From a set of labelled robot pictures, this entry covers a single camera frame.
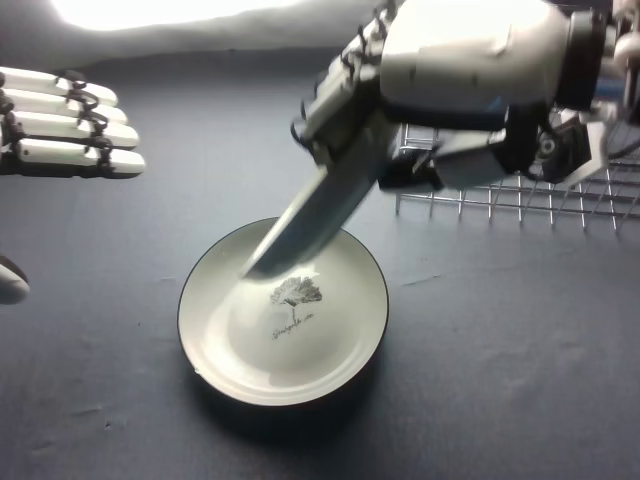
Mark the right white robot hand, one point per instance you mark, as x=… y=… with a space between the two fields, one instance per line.
x=465 y=50

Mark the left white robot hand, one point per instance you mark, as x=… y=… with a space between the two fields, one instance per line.
x=55 y=125

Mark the white cloth backdrop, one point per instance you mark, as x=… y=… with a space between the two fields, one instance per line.
x=150 y=30

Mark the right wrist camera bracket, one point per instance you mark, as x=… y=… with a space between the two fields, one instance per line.
x=595 y=145

